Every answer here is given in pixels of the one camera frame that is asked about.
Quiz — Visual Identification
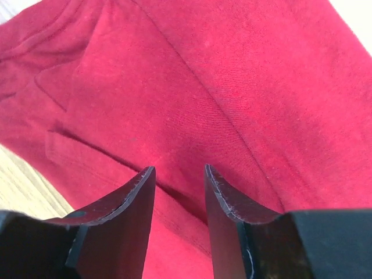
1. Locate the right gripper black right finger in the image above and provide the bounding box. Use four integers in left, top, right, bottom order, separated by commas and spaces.
205, 165, 371, 278

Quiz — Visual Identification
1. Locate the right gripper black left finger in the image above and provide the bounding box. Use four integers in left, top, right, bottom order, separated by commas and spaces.
1, 167, 156, 278

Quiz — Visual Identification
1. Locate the red t-shirt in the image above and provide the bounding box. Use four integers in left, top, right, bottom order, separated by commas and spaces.
1, 1, 371, 278

